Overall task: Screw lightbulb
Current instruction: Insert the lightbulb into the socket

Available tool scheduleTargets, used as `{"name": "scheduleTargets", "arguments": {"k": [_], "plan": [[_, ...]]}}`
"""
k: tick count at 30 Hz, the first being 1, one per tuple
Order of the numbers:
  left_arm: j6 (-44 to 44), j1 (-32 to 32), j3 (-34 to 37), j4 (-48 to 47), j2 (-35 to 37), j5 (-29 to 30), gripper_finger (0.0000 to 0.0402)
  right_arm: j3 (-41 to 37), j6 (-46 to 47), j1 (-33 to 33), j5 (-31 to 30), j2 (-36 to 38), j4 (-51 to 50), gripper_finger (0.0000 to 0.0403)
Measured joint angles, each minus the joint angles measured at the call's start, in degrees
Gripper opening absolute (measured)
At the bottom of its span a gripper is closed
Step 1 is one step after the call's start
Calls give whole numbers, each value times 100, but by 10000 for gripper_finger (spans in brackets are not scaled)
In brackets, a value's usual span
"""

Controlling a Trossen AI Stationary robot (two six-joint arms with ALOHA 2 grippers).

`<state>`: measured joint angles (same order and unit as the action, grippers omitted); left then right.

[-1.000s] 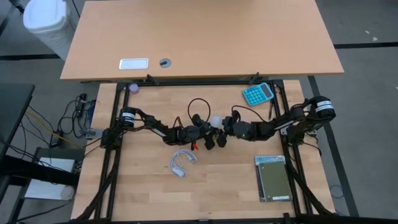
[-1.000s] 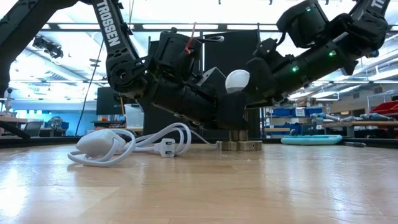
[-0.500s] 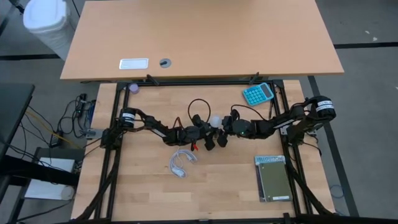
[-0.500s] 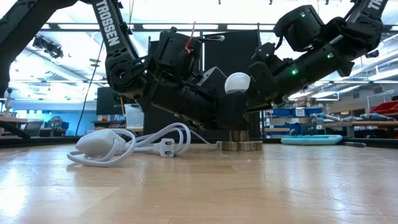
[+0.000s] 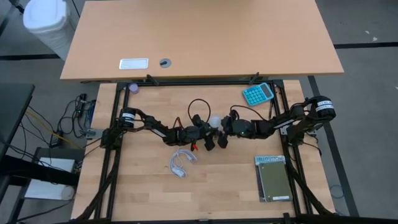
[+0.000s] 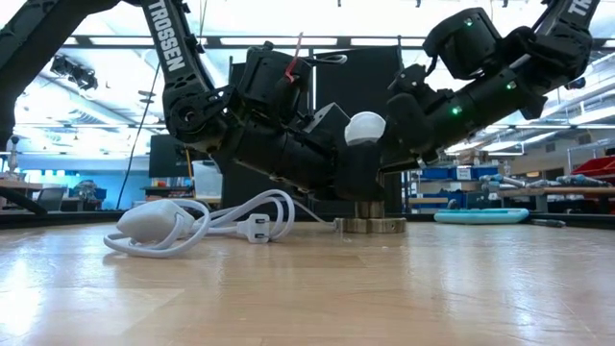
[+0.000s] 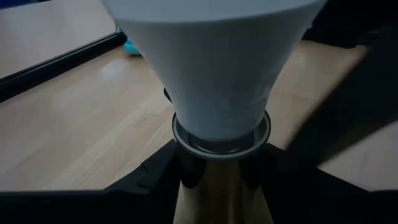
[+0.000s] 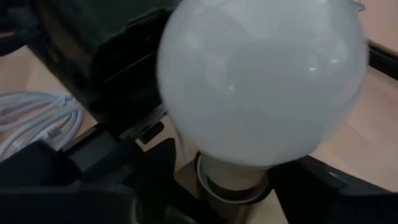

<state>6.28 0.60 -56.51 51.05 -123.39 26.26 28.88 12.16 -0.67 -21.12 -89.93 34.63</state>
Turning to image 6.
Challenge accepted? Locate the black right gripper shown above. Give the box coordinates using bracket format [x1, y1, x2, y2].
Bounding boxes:
[381, 63, 481, 173]

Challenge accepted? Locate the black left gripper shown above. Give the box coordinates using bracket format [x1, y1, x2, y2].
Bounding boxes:
[283, 102, 385, 202]

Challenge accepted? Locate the white light bulb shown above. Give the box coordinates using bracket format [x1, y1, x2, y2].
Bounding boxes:
[344, 111, 387, 147]

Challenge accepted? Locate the brass lamp socket base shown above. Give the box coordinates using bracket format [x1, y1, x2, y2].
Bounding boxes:
[333, 172, 407, 235]

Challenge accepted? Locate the black overhead rig beam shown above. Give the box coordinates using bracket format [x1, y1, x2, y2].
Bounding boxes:
[61, 35, 554, 52]

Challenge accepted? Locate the teal tray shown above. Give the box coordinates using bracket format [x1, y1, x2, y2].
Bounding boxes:
[433, 208, 530, 226]

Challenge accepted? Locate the translucent white container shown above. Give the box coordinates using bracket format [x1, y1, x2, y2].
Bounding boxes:
[191, 161, 225, 198]

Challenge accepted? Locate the black monitor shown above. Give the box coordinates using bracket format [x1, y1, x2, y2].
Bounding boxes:
[148, 133, 215, 179]

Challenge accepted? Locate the wooden workbench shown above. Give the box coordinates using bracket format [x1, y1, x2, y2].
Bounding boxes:
[499, 185, 615, 213]

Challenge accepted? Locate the red storage bin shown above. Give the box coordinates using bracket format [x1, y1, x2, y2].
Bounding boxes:
[571, 155, 615, 183]

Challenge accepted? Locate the black ceiling-hung device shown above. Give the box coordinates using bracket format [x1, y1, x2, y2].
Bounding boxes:
[50, 54, 100, 92]

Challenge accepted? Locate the grey office chair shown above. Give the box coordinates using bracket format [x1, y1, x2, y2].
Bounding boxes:
[37, 186, 67, 212]

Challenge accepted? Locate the brown background table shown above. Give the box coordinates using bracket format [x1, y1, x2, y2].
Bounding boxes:
[0, 180, 63, 215]

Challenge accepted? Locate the red cable tie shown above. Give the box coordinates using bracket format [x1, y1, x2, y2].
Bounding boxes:
[285, 32, 305, 83]

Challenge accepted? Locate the white power cord with switch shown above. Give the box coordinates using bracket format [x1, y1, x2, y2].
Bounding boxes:
[103, 188, 337, 260]

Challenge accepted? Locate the hanging black cable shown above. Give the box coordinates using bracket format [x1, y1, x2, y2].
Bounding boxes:
[114, 62, 160, 202]

